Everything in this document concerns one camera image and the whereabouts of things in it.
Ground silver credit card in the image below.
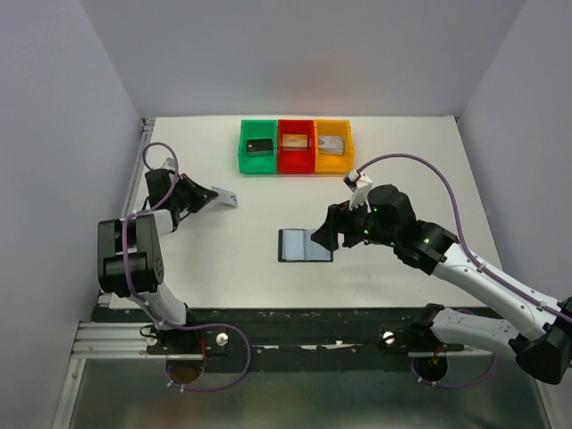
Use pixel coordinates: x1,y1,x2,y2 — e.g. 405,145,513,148
211,186,238,207

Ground black leather card holder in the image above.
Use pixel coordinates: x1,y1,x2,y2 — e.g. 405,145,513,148
277,228,334,264

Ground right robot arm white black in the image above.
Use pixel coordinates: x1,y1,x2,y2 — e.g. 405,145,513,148
311,185,571,384

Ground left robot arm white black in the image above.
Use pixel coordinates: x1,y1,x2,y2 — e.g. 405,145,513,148
97,168,219,331

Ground black card in green bin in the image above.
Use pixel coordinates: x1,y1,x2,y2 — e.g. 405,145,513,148
246,138,273,157

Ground silver cards in yellow bin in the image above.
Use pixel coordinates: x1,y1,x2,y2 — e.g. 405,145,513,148
318,135,345,156

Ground gold card in red bin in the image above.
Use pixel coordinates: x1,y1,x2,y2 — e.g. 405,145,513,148
282,134,308,151

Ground yellow plastic bin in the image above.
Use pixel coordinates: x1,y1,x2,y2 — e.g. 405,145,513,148
315,119,354,174

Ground green plastic bin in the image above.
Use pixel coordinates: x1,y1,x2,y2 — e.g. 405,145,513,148
238,119,278,174

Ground red plastic bin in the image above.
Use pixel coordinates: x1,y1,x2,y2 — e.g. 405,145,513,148
277,119,315,174

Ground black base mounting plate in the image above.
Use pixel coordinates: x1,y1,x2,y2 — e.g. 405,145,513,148
91,307,522,374

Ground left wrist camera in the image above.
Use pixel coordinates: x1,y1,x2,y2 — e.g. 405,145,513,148
162,157,178,174

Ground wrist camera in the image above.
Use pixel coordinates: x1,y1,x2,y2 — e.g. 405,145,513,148
343,170,374,211
162,157,178,174

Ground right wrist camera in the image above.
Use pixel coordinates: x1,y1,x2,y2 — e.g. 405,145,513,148
343,170,374,211

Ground aluminium rail left side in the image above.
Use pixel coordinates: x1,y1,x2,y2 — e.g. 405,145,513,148
97,118,156,297

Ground aluminium rail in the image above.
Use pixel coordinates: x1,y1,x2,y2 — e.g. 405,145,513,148
72,323,492,360
97,118,156,297

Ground aluminium rail front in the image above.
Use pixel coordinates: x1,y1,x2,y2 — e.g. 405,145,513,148
72,323,492,360

